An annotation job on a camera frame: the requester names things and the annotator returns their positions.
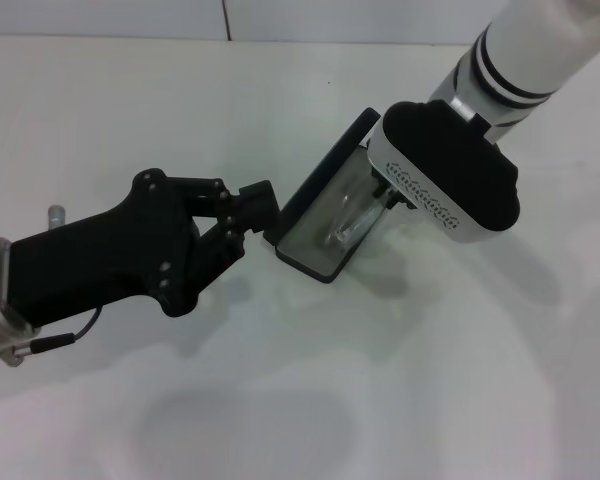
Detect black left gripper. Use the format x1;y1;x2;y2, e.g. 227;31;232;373
8;168;282;318

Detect clear transparent glasses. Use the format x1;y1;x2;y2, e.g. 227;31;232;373
322;189;386;249

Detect black glasses case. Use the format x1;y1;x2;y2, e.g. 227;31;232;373
262;106;399;285

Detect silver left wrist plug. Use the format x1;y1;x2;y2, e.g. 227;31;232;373
47;203;68;232

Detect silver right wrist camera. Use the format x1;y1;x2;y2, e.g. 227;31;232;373
367;99;522;245

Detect left arm connector cable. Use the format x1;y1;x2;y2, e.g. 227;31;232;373
2;305;105;367

